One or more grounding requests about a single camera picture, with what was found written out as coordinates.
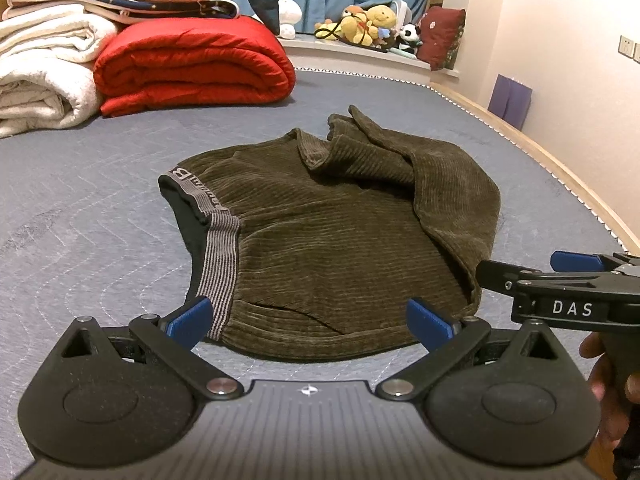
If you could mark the panda plush toy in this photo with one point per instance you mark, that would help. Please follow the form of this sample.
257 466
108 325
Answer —
409 40

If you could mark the white wall switch plate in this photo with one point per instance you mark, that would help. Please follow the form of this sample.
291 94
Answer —
626 47

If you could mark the person's right hand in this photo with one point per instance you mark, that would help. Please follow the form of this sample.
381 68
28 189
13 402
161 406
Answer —
614 403

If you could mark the wooden bed frame edge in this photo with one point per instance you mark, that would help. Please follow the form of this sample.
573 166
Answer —
612 222

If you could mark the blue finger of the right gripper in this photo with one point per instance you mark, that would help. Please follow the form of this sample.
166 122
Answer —
562 261
501 277

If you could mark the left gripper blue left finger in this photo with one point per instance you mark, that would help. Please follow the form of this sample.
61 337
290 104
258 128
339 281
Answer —
171 339

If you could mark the dark red cushion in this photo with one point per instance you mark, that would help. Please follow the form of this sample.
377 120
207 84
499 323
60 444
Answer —
441 33

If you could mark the purple folder against wall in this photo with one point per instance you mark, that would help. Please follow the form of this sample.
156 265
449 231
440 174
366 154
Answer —
510 100

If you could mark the red folded quilt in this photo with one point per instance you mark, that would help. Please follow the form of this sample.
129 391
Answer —
174 62

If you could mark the white folded blanket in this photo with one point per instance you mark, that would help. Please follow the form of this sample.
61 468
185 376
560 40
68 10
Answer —
47 59

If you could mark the yellow plush toy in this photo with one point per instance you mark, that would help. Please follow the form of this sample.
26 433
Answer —
371 28

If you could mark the olive corduroy pants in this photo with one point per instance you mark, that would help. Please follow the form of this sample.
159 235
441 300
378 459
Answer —
309 249

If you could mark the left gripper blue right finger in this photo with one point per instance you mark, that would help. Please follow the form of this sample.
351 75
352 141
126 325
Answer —
451 346

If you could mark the white mushroom plush toy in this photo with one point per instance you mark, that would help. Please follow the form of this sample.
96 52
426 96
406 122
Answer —
290 13

